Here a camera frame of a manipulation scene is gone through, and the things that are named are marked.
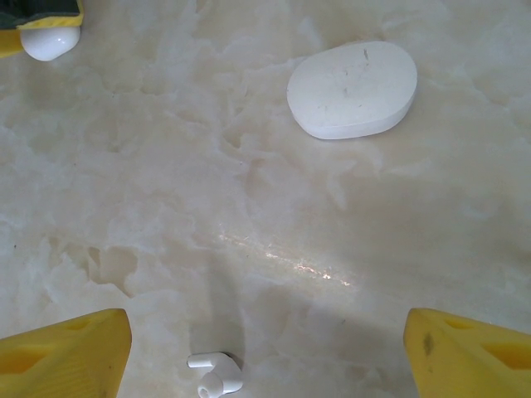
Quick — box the white wireless earbud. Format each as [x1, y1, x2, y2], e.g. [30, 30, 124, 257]
[186, 352, 244, 398]

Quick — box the white earbud charging case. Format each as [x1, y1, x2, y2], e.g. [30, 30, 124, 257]
[20, 25, 81, 62]

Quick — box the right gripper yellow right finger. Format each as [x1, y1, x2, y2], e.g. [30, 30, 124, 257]
[404, 307, 531, 398]

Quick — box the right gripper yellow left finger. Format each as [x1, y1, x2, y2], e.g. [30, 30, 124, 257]
[0, 308, 134, 398]

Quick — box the white oval box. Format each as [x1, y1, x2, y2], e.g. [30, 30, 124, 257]
[286, 40, 418, 141]

